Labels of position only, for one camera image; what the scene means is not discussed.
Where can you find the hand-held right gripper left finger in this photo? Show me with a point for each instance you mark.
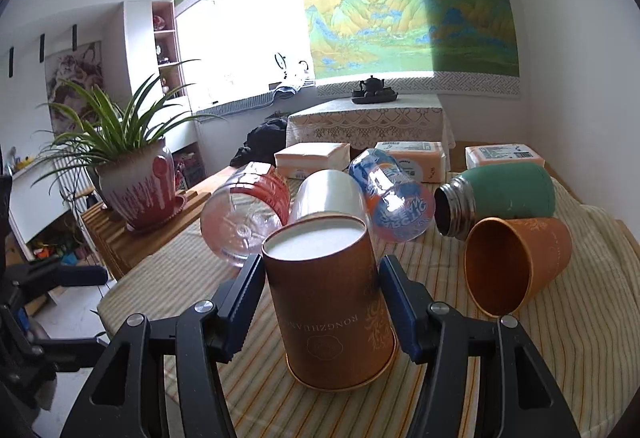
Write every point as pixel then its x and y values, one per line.
pixel 246 299

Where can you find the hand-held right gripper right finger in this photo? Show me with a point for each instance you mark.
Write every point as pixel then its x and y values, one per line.
pixel 400 303

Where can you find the brown paper cup white base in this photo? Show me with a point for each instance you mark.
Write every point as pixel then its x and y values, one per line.
pixel 327 298

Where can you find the red striped clear plastic cup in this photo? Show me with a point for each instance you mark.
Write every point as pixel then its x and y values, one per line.
pixel 245 215

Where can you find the blue orange printed plastic cup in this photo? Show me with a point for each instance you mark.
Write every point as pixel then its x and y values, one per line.
pixel 395 200

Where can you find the wooden side table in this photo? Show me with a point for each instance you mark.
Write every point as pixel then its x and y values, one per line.
pixel 107 238

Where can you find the orange tissue pack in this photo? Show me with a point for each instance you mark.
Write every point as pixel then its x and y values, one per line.
pixel 412 160
pixel 502 154

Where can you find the green steel thermos bottle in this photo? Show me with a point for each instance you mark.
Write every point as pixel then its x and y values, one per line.
pixel 500 195

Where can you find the white tissue pack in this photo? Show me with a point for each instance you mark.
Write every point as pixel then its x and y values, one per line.
pixel 312 157

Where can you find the black clothing pile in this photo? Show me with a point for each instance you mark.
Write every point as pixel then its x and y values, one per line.
pixel 262 140

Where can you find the spider plant in red-white pot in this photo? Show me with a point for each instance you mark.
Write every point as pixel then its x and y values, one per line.
pixel 135 157

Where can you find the striped yellow cloth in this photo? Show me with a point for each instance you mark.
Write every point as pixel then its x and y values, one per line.
pixel 575 318

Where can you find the small covered table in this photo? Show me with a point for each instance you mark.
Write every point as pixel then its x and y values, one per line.
pixel 370 120

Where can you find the blue towel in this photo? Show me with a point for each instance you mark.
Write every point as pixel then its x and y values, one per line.
pixel 287 90

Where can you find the black teapot set on tray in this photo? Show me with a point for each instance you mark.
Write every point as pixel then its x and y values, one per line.
pixel 372 90

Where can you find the white shelf unit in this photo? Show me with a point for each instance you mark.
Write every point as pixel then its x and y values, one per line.
pixel 165 67

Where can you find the landscape painting curtain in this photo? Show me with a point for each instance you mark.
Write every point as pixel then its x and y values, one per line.
pixel 405 2

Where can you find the wall poster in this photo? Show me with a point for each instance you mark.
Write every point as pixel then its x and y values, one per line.
pixel 75 77

